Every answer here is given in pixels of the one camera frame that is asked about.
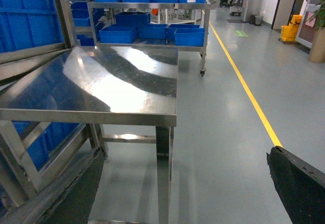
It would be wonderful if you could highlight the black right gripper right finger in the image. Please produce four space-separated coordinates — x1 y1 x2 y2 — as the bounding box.
267 146 324 223

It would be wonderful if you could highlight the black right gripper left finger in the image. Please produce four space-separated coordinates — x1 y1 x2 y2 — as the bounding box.
1 149 104 223

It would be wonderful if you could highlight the stainless steel side table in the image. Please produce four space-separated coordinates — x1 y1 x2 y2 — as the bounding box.
0 45 179 224

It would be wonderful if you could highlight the yellow mop bucket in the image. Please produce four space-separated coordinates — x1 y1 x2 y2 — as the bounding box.
278 15 303 44

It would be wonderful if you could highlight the stainless steel flow rack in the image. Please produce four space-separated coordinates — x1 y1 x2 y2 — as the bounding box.
1 0 93 65

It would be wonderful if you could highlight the steel cart on casters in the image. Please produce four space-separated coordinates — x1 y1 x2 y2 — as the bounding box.
87 0 220 77

